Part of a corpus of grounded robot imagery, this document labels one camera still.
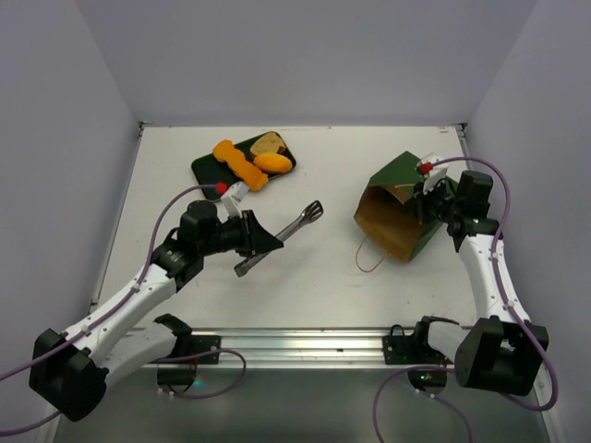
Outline metal tongs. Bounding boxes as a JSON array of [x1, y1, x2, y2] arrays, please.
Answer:
[[234, 200, 324, 278]]

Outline green brown paper bag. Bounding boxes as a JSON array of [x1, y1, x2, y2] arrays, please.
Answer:
[[354, 151, 442, 263]]

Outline long orange fake bread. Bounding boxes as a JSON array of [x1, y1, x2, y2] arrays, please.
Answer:
[[212, 139, 269, 192]]

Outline brown sliced fake bread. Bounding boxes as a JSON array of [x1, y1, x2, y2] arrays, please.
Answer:
[[249, 132, 286, 157]]

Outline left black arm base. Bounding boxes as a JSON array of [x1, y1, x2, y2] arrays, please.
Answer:
[[154, 314, 221, 360]]

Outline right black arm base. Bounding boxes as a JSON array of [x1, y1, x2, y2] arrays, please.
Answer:
[[381, 317, 446, 365]]

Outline dark green tray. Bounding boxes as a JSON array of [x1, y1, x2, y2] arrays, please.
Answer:
[[190, 131, 297, 186]]

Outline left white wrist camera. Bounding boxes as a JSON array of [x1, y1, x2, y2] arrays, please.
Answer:
[[221, 181, 249, 218]]

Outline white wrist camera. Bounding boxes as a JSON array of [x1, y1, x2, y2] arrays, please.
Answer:
[[221, 181, 249, 218], [416, 153, 448, 195]]

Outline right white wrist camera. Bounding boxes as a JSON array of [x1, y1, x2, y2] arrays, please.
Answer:
[[416, 153, 448, 195]]

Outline aluminium rail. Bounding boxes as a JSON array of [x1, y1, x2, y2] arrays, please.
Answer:
[[193, 327, 413, 370]]

